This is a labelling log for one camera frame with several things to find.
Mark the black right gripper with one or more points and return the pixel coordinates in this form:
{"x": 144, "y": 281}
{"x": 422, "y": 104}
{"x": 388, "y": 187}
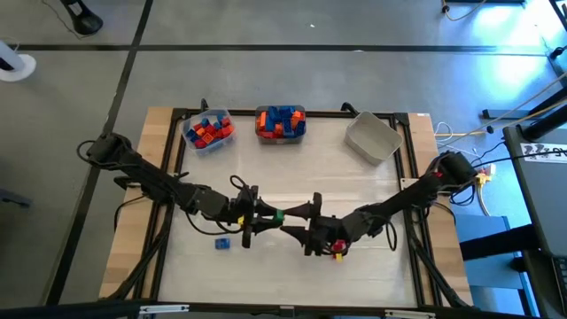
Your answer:
{"x": 330, "y": 230}

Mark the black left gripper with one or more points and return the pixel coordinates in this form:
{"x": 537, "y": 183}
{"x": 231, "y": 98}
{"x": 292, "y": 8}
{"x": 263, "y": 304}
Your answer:
{"x": 248, "y": 212}

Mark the green medium brick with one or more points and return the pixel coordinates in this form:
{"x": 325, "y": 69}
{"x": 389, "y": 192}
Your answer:
{"x": 278, "y": 215}

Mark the blue sloped brick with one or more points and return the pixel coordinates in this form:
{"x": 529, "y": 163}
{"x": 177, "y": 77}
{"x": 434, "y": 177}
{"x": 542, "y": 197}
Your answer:
{"x": 222, "y": 243}

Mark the red long brick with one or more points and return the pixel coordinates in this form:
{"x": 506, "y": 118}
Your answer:
{"x": 268, "y": 134}

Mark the orange long brick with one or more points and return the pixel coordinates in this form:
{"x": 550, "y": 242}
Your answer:
{"x": 262, "y": 120}
{"x": 296, "y": 119}
{"x": 279, "y": 129}

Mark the blue long brick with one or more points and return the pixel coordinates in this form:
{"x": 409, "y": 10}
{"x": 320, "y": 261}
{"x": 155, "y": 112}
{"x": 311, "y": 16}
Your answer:
{"x": 301, "y": 129}
{"x": 279, "y": 113}
{"x": 271, "y": 124}

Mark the red small brick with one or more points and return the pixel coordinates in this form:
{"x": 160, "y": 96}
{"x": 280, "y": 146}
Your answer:
{"x": 200, "y": 143}
{"x": 198, "y": 127}
{"x": 211, "y": 130}
{"x": 226, "y": 121}
{"x": 339, "y": 245}

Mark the blue medium brick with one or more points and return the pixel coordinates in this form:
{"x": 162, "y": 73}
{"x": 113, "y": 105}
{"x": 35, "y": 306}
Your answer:
{"x": 290, "y": 111}

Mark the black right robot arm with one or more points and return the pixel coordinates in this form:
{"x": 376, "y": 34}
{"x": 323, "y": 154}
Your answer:
{"x": 398, "y": 199}

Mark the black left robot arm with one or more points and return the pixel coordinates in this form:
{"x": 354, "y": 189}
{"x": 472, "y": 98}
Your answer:
{"x": 146, "y": 175}

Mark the dark grey plastic bin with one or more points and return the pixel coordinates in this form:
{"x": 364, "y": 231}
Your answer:
{"x": 281, "y": 141}

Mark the clear plastic bin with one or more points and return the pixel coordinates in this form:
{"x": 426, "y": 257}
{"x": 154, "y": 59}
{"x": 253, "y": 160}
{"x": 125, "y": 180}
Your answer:
{"x": 208, "y": 150}

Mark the white plastic bin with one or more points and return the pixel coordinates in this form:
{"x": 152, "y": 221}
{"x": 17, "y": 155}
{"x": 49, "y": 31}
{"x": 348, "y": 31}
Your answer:
{"x": 374, "y": 137}

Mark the white mounting plate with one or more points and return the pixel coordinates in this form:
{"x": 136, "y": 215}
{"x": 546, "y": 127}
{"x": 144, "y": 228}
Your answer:
{"x": 407, "y": 182}

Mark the yellow power strip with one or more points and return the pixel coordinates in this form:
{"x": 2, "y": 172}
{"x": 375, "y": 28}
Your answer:
{"x": 483, "y": 176}

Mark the white printed label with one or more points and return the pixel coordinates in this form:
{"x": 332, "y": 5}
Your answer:
{"x": 542, "y": 153}

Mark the black stand base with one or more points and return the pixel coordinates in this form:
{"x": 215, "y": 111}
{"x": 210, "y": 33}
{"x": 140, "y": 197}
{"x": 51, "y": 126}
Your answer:
{"x": 84, "y": 20}

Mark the white round stand base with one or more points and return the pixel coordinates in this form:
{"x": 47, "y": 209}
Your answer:
{"x": 17, "y": 66}

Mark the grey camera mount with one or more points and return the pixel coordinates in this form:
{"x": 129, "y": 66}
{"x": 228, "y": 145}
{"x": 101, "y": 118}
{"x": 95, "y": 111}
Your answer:
{"x": 287, "y": 311}

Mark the black aluminium table frame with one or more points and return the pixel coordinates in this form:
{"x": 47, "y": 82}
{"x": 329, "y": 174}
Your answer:
{"x": 328, "y": 114}

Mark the silver metal bracket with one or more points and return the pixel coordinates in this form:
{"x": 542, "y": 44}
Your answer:
{"x": 164, "y": 308}
{"x": 409, "y": 314}

